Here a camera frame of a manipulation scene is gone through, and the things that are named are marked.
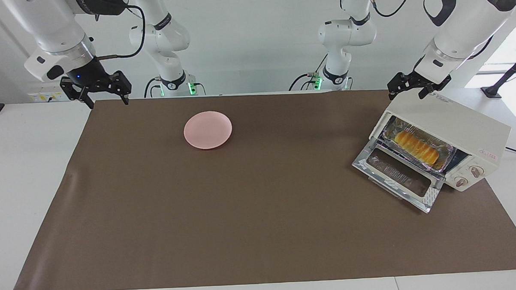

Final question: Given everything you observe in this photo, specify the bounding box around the golden sliced bread loaf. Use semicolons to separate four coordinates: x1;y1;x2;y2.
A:
394;128;440;167

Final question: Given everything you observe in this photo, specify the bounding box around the aluminium foil tray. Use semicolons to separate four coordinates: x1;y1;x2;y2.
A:
381;115;457;173

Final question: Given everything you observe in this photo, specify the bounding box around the cream toaster oven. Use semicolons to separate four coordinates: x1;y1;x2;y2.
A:
368;87;514;196

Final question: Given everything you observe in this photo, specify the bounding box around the glass oven door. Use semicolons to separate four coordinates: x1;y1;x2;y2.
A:
351;134;447;216

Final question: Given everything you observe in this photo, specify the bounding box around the pink round plate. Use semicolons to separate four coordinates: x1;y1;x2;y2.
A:
183;110;233;151

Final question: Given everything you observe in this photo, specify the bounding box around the brown table mat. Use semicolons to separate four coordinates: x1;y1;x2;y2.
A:
6;85;516;290

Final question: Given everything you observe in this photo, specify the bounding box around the black right base cable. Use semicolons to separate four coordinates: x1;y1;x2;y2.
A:
143;77;161;98

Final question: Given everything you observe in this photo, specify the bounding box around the black base cable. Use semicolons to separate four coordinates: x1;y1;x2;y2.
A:
287;54;330;91
143;77;161;98

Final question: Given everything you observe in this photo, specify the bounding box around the white wall power outlet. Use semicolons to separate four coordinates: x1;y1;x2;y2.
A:
27;85;68;103

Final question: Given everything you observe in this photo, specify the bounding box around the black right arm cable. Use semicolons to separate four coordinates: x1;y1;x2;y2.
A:
92;3;147;61

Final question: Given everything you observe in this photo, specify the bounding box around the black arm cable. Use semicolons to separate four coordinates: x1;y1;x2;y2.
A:
367;0;418;18
92;3;147;61

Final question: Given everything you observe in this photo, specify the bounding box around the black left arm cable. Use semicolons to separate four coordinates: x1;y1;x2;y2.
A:
367;0;418;18

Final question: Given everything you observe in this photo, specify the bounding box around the black camera stand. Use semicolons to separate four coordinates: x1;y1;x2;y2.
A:
480;50;516;99

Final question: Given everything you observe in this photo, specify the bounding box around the black left base cable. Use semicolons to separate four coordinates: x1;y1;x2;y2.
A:
287;54;330;91

